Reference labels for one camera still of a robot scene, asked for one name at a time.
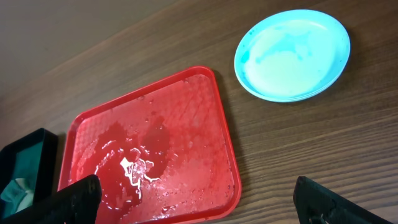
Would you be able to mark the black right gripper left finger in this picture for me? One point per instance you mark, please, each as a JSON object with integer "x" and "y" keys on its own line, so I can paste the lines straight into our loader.
{"x": 76, "y": 204}

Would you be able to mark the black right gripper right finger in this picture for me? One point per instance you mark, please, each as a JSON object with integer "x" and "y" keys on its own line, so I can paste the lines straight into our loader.
{"x": 316, "y": 204}

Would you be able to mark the light blue plate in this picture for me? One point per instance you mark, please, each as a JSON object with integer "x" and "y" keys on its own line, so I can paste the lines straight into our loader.
{"x": 292, "y": 55}

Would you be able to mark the black water tray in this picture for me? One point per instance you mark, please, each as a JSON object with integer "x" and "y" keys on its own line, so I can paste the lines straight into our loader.
{"x": 27, "y": 171}

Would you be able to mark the red plastic tray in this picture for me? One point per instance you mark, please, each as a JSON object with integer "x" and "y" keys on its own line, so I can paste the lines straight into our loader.
{"x": 162, "y": 153}

